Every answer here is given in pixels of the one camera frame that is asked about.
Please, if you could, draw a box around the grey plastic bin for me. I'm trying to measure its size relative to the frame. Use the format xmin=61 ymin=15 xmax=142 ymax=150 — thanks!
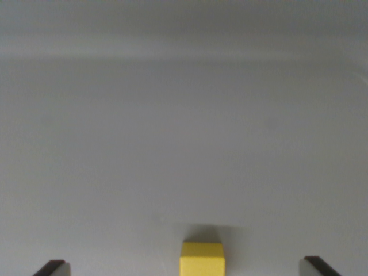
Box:
xmin=0 ymin=0 xmax=368 ymax=276

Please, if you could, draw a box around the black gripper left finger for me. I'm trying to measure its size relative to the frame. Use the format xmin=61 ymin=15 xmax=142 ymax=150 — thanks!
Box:
xmin=32 ymin=259 xmax=71 ymax=276

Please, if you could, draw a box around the yellow cube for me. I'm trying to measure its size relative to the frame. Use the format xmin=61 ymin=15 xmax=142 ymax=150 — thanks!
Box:
xmin=179 ymin=241 xmax=225 ymax=276

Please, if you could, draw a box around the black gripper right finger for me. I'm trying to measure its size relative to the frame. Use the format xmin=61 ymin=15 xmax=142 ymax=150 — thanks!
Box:
xmin=298 ymin=255 xmax=343 ymax=276

